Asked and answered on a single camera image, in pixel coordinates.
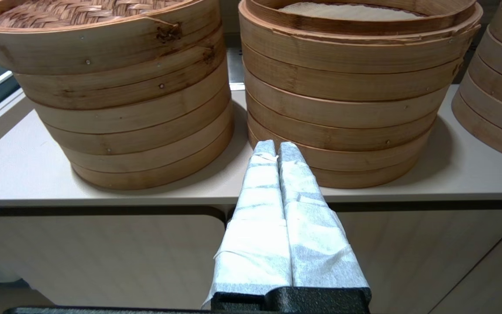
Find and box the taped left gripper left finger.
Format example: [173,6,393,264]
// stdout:
[202,140,293,308]

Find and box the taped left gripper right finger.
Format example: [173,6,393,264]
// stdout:
[278,141,371,289]

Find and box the bamboo steamer stack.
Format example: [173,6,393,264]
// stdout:
[31,57,235,191]
[451,0,502,165]
[238,0,483,189]

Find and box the white round liner paper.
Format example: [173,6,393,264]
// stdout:
[277,1,428,21]

